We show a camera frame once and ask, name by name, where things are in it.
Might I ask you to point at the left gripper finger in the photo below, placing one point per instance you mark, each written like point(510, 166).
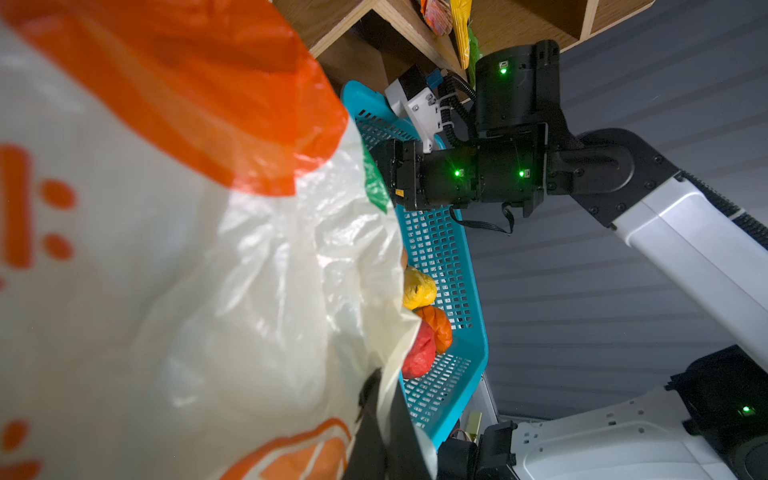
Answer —
point(385, 452)

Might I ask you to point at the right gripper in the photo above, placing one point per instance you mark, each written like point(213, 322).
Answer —
point(509, 169)

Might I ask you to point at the yellow plastic grocery bag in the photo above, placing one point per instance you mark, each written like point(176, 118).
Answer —
point(195, 281)

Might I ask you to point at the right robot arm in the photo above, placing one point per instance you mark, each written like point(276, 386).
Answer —
point(708, 422)

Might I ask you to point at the teal plastic basket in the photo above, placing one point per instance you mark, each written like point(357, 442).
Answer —
point(438, 247)

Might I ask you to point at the red tomato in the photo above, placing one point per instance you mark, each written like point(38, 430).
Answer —
point(422, 354)

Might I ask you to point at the orange pumpkin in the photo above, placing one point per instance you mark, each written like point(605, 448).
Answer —
point(438, 321)

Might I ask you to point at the yellow fruit centre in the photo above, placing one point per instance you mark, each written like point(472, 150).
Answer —
point(420, 290)

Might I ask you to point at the yellow snack packet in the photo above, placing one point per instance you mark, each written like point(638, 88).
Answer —
point(460, 15)

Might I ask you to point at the orange snack packet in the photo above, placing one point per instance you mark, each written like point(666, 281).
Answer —
point(437, 16)

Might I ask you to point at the wooden shelf unit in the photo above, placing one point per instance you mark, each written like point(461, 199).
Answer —
point(374, 42)

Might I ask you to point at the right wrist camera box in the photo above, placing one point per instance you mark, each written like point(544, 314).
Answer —
point(410, 98)

